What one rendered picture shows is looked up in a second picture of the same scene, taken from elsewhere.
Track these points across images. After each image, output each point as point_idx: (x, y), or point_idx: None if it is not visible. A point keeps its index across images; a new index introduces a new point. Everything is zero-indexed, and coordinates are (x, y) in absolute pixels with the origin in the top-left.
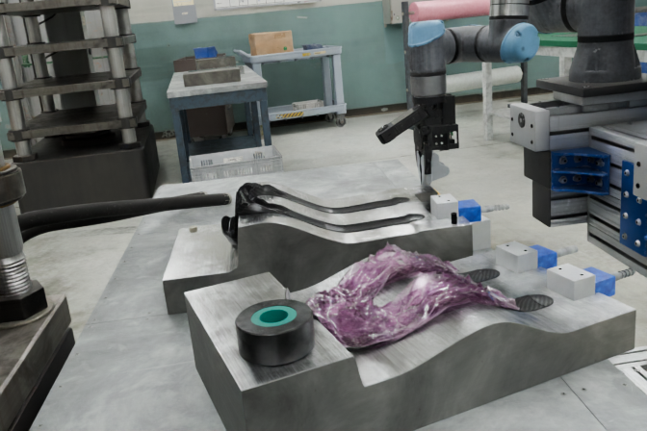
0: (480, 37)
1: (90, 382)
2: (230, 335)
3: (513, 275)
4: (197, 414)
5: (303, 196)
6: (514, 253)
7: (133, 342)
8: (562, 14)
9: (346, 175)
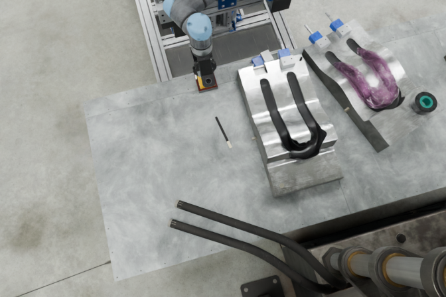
0: (207, 0)
1: (391, 187)
2: (417, 120)
3: (330, 47)
4: (401, 143)
5: (266, 126)
6: (328, 42)
7: (363, 184)
8: None
9: (121, 133)
